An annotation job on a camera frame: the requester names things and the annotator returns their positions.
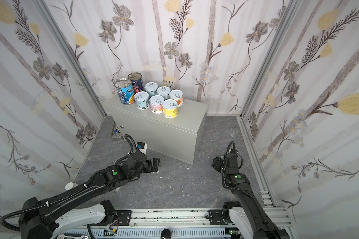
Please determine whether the yellow label can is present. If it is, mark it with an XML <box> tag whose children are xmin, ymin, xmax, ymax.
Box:
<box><xmin>162</xmin><ymin>99</ymin><xmax>178</xmax><ymax>119</ymax></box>

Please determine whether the red label can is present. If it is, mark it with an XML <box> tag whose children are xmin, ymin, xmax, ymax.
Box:
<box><xmin>149</xmin><ymin>95</ymin><xmax>165</xmax><ymax>114</ymax></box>

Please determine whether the teal label can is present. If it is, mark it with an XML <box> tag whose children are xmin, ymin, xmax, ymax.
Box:
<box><xmin>134</xmin><ymin>91</ymin><xmax>150</xmax><ymax>110</ymax></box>

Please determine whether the orange label can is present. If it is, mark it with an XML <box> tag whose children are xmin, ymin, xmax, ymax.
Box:
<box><xmin>169</xmin><ymin>90</ymin><xmax>183</xmax><ymax>108</ymax></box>

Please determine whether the green label can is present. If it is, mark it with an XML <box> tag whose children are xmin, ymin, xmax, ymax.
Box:
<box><xmin>145</xmin><ymin>82</ymin><xmax>159</xmax><ymax>97</ymax></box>

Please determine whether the blue label tall can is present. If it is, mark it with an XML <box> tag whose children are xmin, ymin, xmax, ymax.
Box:
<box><xmin>115</xmin><ymin>79</ymin><xmax>135</xmax><ymax>105</ymax></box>

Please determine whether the dark chopped tomatoes can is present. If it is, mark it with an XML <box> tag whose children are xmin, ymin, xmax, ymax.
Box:
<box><xmin>128</xmin><ymin>72</ymin><xmax>144</xmax><ymax>93</ymax></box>

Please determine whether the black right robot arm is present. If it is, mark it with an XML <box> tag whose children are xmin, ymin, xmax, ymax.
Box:
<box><xmin>212</xmin><ymin>149</ymin><xmax>290</xmax><ymax>239</ymax></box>

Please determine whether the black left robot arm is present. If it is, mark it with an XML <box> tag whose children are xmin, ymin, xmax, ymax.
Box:
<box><xmin>19</xmin><ymin>151</ymin><xmax>160</xmax><ymax>239</ymax></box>

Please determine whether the grey metal cabinet box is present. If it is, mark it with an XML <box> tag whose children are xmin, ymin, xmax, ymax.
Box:
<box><xmin>104</xmin><ymin>97</ymin><xmax>208</xmax><ymax>164</ymax></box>

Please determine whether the white pill bottle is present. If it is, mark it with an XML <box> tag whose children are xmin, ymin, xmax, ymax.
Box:
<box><xmin>65</xmin><ymin>182</ymin><xmax>77</xmax><ymax>191</ymax></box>

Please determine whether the clear plastic measuring cup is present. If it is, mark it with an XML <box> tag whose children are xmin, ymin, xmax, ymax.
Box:
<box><xmin>229</xmin><ymin>127</ymin><xmax>238</xmax><ymax>137</ymax></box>

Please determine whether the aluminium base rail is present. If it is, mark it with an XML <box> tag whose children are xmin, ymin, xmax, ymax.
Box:
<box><xmin>62</xmin><ymin>207</ymin><xmax>297</xmax><ymax>239</ymax></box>

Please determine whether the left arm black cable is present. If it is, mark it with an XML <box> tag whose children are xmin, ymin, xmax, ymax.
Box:
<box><xmin>0</xmin><ymin>133</ymin><xmax>137</xmax><ymax>232</ymax></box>

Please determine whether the aluminium corner frame left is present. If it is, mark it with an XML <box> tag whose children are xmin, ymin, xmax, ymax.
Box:
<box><xmin>33</xmin><ymin>0</ymin><xmax>107</xmax><ymax>117</ymax></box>

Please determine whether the aluminium corner frame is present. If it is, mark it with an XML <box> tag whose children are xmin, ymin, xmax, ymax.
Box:
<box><xmin>237</xmin><ymin>1</ymin><xmax>302</xmax><ymax>207</ymax></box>
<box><xmin>33</xmin><ymin>0</ymin><xmax>107</xmax><ymax>117</ymax></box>

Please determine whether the aluminium corner frame right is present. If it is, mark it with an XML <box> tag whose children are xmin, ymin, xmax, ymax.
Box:
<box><xmin>237</xmin><ymin>1</ymin><xmax>302</xmax><ymax>207</ymax></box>

